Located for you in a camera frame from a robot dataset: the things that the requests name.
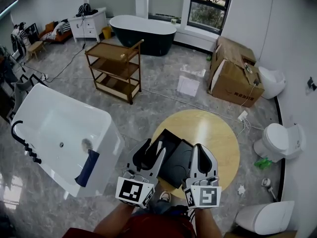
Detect black oval bathtub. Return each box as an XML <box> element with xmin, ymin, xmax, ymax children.
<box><xmin>108</xmin><ymin>15</ymin><xmax>177</xmax><ymax>57</ymax></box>

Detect person's blue trousers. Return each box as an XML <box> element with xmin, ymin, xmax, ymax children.
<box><xmin>148</xmin><ymin>198</ymin><xmax>174</xmax><ymax>215</ymax></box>

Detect person's left forearm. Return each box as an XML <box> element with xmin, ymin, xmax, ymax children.
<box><xmin>93</xmin><ymin>201</ymin><xmax>136</xmax><ymax>238</ymax></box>

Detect grey chair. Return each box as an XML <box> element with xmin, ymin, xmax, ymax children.
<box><xmin>7</xmin><ymin>73</ymin><xmax>48</xmax><ymax>122</ymax></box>

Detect wooden shelf cart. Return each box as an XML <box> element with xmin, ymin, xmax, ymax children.
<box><xmin>84</xmin><ymin>39</ymin><xmax>145</xmax><ymax>105</ymax></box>

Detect black backpack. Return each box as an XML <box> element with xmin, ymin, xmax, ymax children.
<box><xmin>75</xmin><ymin>3</ymin><xmax>99</xmax><ymax>17</ymax></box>

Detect black bathtub faucet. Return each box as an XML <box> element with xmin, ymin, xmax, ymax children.
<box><xmin>11</xmin><ymin>119</ymin><xmax>42</xmax><ymax>164</ymax></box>

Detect green plastic bottle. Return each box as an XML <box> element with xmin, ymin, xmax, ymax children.
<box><xmin>254</xmin><ymin>157</ymin><xmax>272</xmax><ymax>170</ymax></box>

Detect black framed window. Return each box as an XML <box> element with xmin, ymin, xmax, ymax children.
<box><xmin>187</xmin><ymin>0</ymin><xmax>235</xmax><ymax>34</ymax></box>

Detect black waist pack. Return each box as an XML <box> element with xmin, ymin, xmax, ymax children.
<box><xmin>170</xmin><ymin>204</ymin><xmax>196</xmax><ymax>223</ymax></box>

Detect person's red shirt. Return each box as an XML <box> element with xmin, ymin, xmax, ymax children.
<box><xmin>61</xmin><ymin>213</ymin><xmax>196</xmax><ymax>238</ymax></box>

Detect white rectangular bathtub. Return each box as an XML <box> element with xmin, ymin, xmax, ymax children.
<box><xmin>11</xmin><ymin>83</ymin><xmax>125</xmax><ymax>198</ymax></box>

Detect orange sofa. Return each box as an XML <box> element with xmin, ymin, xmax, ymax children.
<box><xmin>38</xmin><ymin>20</ymin><xmax>74</xmax><ymax>44</ymax></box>

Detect black framed screen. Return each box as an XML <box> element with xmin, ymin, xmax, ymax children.
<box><xmin>26</xmin><ymin>23</ymin><xmax>39</xmax><ymax>42</ymax></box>

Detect dark blue towel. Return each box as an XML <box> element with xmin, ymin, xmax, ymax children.
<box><xmin>74</xmin><ymin>149</ymin><xmax>100</xmax><ymax>187</ymax></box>

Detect large cardboard box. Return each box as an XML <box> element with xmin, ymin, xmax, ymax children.
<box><xmin>207</xmin><ymin>36</ymin><xmax>265</xmax><ymax>108</ymax></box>

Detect small wooden stool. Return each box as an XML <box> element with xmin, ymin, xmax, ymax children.
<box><xmin>26</xmin><ymin>41</ymin><xmax>47</xmax><ymax>59</ymax></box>

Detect person's white shoe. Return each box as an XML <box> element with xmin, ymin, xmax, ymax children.
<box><xmin>159</xmin><ymin>191</ymin><xmax>172</xmax><ymax>203</ymax></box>

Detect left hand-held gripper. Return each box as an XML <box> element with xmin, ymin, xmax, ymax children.
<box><xmin>115</xmin><ymin>138</ymin><xmax>167</xmax><ymax>209</ymax></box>

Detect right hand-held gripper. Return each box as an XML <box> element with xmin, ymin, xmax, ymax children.
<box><xmin>182</xmin><ymin>144</ymin><xmax>222</xmax><ymax>209</ymax></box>

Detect black tray box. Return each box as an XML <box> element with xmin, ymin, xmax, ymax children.
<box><xmin>151</xmin><ymin>128</ymin><xmax>195</xmax><ymax>189</ymax></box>

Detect person's right forearm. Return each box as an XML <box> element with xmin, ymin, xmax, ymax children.
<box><xmin>194</xmin><ymin>207</ymin><xmax>223</xmax><ymax>238</ymax></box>

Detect white toilet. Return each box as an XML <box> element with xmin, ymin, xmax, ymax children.
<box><xmin>253</xmin><ymin>122</ymin><xmax>307</xmax><ymax>163</ymax></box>
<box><xmin>258</xmin><ymin>66</ymin><xmax>286</xmax><ymax>100</ymax></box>
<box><xmin>235</xmin><ymin>200</ymin><xmax>295</xmax><ymax>236</ymax></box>

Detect white drawer cabinet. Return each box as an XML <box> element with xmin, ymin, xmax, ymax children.
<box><xmin>68</xmin><ymin>7</ymin><xmax>108</xmax><ymax>43</ymax></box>

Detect round wooden table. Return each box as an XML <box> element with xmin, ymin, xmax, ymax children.
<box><xmin>151</xmin><ymin>109</ymin><xmax>241</xmax><ymax>199</ymax></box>

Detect white plumbing part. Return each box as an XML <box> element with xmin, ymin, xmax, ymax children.
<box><xmin>261</xmin><ymin>178</ymin><xmax>278</xmax><ymax>202</ymax></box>

